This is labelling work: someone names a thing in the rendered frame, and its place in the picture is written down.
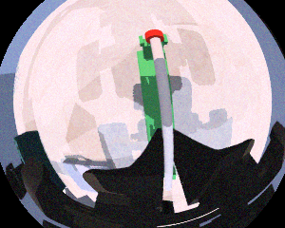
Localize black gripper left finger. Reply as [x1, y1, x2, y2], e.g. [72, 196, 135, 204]
[82, 128, 164, 212]

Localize green cradle with two notched uprights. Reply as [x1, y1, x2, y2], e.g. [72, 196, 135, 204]
[136, 35, 162, 141]

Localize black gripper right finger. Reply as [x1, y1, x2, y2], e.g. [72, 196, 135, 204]
[173, 128, 256, 206]

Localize grey pin with red cap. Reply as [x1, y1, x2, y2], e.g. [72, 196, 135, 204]
[145, 29, 174, 191]

